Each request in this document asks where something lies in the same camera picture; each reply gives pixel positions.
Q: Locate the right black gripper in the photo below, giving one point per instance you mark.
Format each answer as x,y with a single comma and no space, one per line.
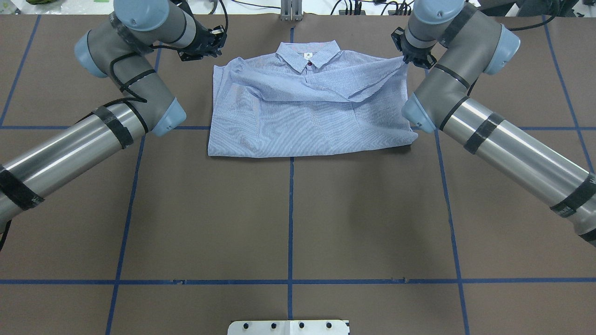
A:
416,52

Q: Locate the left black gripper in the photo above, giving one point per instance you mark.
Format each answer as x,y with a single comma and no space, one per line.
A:
201,39

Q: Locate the light blue striped shirt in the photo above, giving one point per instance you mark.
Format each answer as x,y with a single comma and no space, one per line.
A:
308,99

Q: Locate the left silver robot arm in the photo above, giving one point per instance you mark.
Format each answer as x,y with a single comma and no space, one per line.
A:
117,50

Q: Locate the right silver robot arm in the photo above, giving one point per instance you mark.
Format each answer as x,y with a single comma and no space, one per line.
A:
457,43

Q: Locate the green cloth pouch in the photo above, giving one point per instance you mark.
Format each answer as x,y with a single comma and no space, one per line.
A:
41,2

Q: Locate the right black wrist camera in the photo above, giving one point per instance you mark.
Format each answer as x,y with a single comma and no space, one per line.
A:
397,36

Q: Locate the aluminium frame post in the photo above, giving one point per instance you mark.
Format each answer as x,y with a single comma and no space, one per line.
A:
291,10

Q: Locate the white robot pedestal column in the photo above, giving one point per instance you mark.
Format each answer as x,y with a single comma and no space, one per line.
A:
290,327

